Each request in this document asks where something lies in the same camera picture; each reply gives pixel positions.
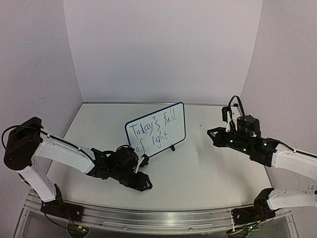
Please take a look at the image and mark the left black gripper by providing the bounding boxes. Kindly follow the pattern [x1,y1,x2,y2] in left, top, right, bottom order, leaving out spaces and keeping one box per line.
[111,167,153,191]

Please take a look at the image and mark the blue framed whiteboard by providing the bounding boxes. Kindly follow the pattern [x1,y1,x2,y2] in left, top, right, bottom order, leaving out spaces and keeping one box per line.
[125,102,186,157]

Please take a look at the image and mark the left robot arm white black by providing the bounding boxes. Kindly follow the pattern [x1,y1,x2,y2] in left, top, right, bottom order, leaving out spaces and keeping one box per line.
[1,117,153,216]

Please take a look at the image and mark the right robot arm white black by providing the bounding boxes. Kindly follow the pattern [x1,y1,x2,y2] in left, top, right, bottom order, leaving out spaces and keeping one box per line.
[206,116,317,213]

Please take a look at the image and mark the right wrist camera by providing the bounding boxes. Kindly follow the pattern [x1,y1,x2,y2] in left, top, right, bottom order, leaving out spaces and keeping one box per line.
[221,106,236,132]

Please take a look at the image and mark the right camera black cable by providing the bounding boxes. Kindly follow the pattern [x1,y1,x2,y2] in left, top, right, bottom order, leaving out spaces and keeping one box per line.
[228,95,246,117]

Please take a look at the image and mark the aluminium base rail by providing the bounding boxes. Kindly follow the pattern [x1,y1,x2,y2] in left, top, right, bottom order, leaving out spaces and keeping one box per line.
[23,198,292,235]

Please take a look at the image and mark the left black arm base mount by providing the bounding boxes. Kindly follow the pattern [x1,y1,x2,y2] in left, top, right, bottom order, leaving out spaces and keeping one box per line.
[41,197,84,222]

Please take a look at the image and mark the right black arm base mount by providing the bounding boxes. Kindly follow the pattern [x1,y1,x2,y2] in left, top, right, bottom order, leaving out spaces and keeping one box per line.
[231,204,276,225]

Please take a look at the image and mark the left base cable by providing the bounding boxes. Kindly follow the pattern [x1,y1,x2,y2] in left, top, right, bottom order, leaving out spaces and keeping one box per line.
[38,203,85,234]

